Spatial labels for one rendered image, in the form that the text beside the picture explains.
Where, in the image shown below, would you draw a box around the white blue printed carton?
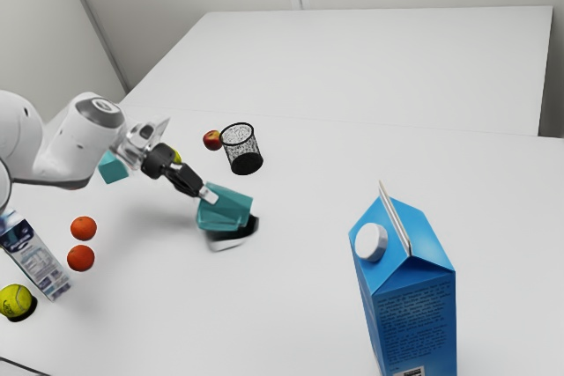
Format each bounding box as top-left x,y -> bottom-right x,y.
0,208 -> 72,303

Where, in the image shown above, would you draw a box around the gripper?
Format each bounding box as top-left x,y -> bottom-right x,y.
140,143 -> 219,206

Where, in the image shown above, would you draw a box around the teal block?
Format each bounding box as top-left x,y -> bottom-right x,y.
97,150 -> 130,185

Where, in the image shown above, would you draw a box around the blue gable-top carton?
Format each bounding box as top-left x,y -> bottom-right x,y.
348,180 -> 458,376

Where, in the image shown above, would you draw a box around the orange fruit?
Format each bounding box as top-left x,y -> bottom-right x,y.
66,244 -> 96,271
70,216 -> 98,242

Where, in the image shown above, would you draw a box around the black mesh pen holder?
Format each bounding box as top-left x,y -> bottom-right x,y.
219,122 -> 264,176

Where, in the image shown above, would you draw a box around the yellow tennis ball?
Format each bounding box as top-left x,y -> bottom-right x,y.
0,284 -> 33,318

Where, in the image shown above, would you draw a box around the red apple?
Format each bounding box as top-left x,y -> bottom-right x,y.
202,129 -> 223,151

